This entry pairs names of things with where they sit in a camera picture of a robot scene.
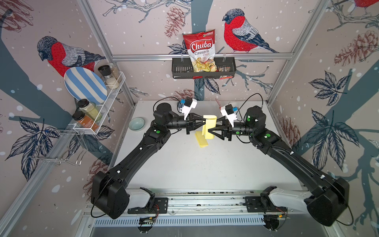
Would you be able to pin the yellow square paper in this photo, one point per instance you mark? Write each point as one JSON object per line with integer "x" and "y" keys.
{"x": 201, "y": 139}
{"x": 210, "y": 122}

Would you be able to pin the red Chuba chips bag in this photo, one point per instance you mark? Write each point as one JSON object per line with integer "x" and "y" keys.
{"x": 201, "y": 50}

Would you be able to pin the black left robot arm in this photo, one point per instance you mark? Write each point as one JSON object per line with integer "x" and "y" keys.
{"x": 109, "y": 189}

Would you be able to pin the green spice jar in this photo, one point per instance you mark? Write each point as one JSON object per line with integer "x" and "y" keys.
{"x": 89, "y": 109}

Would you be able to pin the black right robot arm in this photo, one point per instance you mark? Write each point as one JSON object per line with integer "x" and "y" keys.
{"x": 326, "y": 198}

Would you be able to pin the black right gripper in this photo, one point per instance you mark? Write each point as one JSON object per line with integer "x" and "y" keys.
{"x": 226, "y": 130}

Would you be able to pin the white wire wall shelf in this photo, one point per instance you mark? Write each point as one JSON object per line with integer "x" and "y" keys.
{"x": 103, "y": 108}

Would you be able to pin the black cap salt shaker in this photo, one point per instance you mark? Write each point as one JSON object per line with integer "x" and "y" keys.
{"x": 108, "y": 76}

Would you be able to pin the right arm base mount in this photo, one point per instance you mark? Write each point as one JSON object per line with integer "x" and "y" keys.
{"x": 262, "y": 203}

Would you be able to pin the orange spice jar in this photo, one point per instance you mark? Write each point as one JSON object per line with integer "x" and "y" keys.
{"x": 85, "y": 121}

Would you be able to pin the blue white striped plate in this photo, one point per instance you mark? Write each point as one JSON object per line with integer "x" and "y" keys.
{"x": 83, "y": 83}

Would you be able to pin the blue patterned bowl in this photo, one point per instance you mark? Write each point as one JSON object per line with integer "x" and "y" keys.
{"x": 180, "y": 105}

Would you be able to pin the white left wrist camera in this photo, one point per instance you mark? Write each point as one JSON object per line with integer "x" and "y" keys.
{"x": 187, "y": 105}

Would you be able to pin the black wall basket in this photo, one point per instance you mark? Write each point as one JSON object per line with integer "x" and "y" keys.
{"x": 217, "y": 68}

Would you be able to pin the light green small bowl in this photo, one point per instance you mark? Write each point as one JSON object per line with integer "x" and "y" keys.
{"x": 137, "y": 124}

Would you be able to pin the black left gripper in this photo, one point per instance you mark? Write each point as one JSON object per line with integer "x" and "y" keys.
{"x": 189, "y": 123}

